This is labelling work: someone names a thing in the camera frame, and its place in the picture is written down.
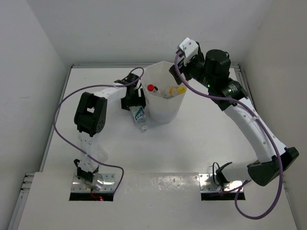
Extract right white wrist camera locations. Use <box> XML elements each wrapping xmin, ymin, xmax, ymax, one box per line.
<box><xmin>177</xmin><ymin>37</ymin><xmax>199</xmax><ymax>59</ymax></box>

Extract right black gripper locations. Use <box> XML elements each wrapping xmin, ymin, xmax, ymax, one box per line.
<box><xmin>169</xmin><ymin>51</ymin><xmax>213</xmax><ymax>89</ymax></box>

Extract clear unlabelled plastic bottle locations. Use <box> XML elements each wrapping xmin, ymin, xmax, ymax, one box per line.
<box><xmin>96</xmin><ymin>144</ymin><xmax>109</xmax><ymax>163</ymax></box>

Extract red cap plastic bottle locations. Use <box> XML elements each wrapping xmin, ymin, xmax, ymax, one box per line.
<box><xmin>147</xmin><ymin>84</ymin><xmax>163</xmax><ymax>97</ymax></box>

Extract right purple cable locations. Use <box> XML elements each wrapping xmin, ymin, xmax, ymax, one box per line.
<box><xmin>174</xmin><ymin>53</ymin><xmax>284</xmax><ymax>220</ymax></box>

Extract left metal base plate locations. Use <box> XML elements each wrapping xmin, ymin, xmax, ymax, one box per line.
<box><xmin>71</xmin><ymin>173</ymin><xmax>115</xmax><ymax>193</ymax></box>

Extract yellow cap small bottle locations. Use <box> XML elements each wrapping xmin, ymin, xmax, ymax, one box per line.
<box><xmin>167</xmin><ymin>86</ymin><xmax>186</xmax><ymax>97</ymax></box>

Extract black cap small bottle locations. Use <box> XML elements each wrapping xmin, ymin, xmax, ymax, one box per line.
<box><xmin>158</xmin><ymin>90</ymin><xmax>171</xmax><ymax>99</ymax></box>

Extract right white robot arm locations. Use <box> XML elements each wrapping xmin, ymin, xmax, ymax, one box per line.
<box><xmin>169</xmin><ymin>49</ymin><xmax>299</xmax><ymax>186</ymax></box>

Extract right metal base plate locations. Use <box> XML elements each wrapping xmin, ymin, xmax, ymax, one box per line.
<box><xmin>199</xmin><ymin>173</ymin><xmax>243</xmax><ymax>193</ymax></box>

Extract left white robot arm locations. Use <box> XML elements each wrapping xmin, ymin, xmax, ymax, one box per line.
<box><xmin>74</xmin><ymin>73</ymin><xmax>146</xmax><ymax>183</ymax></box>

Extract white octagonal plastic bin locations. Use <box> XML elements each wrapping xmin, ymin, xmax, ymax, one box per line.
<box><xmin>141</xmin><ymin>61</ymin><xmax>187</xmax><ymax>123</ymax></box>

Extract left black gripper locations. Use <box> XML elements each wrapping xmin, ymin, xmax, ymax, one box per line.
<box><xmin>121</xmin><ymin>88</ymin><xmax>145</xmax><ymax>111</ymax></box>

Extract purple cable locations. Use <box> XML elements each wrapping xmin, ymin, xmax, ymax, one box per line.
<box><xmin>52</xmin><ymin>67</ymin><xmax>125</xmax><ymax>192</ymax></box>
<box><xmin>174</xmin><ymin>53</ymin><xmax>284</xmax><ymax>220</ymax></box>

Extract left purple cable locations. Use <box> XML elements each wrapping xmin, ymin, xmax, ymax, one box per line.
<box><xmin>52</xmin><ymin>67</ymin><xmax>125</xmax><ymax>192</ymax></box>

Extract metal base plate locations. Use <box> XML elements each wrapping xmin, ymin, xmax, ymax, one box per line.
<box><xmin>71</xmin><ymin>173</ymin><xmax>115</xmax><ymax>193</ymax></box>
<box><xmin>199</xmin><ymin>173</ymin><xmax>243</xmax><ymax>193</ymax></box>

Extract light blue label bottle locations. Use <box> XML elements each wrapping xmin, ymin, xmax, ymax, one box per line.
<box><xmin>130</xmin><ymin>106</ymin><xmax>148</xmax><ymax>132</ymax></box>

